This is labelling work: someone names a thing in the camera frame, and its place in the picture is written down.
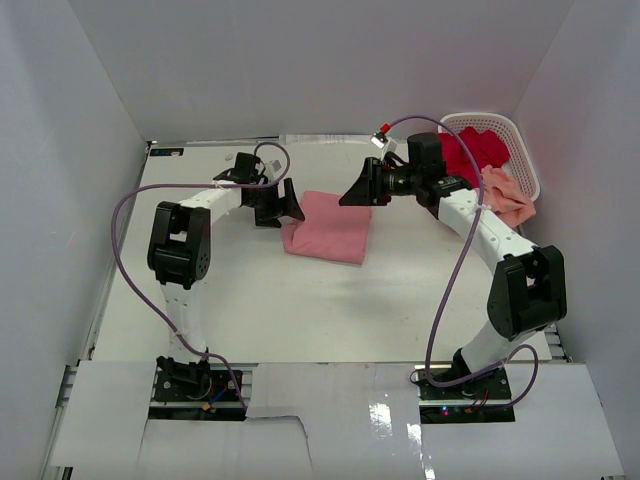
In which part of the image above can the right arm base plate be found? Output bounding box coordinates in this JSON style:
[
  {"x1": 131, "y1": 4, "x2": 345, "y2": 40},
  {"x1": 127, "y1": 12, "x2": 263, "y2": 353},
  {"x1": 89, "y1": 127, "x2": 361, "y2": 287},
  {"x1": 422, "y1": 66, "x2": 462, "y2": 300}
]
[{"x1": 410, "y1": 369, "x2": 516, "y2": 425}]

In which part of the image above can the pink t shirt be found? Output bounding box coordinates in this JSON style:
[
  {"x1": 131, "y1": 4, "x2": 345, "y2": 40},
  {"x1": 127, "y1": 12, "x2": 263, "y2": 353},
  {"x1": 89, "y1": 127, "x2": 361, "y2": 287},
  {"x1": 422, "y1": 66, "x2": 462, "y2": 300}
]
[{"x1": 281, "y1": 191, "x2": 373, "y2": 266}]

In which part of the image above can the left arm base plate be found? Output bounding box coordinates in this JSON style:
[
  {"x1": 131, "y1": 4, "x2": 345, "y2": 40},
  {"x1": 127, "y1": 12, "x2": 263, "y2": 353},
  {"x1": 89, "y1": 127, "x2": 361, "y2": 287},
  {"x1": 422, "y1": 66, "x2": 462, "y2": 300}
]
[{"x1": 148, "y1": 357, "x2": 246, "y2": 422}]

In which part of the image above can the peach t shirt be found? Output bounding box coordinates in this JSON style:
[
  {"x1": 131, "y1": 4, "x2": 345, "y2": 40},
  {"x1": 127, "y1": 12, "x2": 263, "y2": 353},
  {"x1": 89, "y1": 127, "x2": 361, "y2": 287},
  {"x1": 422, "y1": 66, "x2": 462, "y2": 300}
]
[{"x1": 481, "y1": 166, "x2": 536, "y2": 229}]

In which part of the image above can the white plastic basket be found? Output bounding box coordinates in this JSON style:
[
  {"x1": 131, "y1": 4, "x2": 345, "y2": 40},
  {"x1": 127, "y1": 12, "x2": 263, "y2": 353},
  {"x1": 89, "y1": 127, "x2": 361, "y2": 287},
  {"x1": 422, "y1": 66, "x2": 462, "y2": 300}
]
[{"x1": 440, "y1": 112, "x2": 540, "y2": 202}]

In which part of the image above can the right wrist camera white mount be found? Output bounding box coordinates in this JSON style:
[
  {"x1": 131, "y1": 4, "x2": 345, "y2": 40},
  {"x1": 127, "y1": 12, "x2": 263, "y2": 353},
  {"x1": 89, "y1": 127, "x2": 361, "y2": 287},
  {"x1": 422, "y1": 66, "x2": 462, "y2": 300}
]
[{"x1": 370, "y1": 123, "x2": 398, "y2": 158}]

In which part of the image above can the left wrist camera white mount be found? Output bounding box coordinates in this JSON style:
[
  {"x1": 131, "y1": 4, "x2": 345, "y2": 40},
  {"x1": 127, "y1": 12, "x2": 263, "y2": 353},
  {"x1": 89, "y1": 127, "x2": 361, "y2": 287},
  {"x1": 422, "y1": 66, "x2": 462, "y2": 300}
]
[{"x1": 263, "y1": 160, "x2": 284, "y2": 183}]

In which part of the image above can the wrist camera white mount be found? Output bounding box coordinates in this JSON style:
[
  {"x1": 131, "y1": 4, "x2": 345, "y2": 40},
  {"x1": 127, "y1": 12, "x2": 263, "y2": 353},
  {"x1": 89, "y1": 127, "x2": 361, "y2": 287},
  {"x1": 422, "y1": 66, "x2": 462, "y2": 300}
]
[
  {"x1": 263, "y1": 160, "x2": 284, "y2": 183},
  {"x1": 370, "y1": 123, "x2": 398, "y2": 158}
]

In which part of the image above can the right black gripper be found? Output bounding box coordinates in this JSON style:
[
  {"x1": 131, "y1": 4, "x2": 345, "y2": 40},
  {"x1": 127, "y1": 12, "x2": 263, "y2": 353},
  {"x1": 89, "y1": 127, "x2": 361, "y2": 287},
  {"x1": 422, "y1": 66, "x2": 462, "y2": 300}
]
[{"x1": 339, "y1": 158, "x2": 422, "y2": 207}]

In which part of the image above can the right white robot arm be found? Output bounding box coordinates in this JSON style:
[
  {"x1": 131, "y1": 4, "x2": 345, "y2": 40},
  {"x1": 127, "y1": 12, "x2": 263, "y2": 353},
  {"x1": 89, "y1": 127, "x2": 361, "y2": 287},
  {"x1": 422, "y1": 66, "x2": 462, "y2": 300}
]
[{"x1": 339, "y1": 127, "x2": 567, "y2": 399}]

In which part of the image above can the red t shirt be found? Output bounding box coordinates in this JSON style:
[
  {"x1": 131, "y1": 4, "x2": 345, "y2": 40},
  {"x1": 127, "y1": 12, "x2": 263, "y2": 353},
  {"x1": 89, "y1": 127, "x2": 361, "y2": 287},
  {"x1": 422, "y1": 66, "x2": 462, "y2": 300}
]
[{"x1": 439, "y1": 127, "x2": 510, "y2": 188}]

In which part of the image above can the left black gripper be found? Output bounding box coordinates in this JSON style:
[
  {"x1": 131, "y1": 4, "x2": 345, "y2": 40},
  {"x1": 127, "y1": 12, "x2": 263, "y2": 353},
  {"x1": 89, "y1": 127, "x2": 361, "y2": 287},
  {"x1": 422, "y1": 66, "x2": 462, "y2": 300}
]
[{"x1": 246, "y1": 178, "x2": 304, "y2": 228}]

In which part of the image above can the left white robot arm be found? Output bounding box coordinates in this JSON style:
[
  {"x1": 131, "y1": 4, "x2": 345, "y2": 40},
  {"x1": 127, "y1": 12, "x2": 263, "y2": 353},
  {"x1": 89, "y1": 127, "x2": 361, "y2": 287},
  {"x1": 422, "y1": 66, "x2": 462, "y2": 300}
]
[{"x1": 147, "y1": 153, "x2": 305, "y2": 400}]

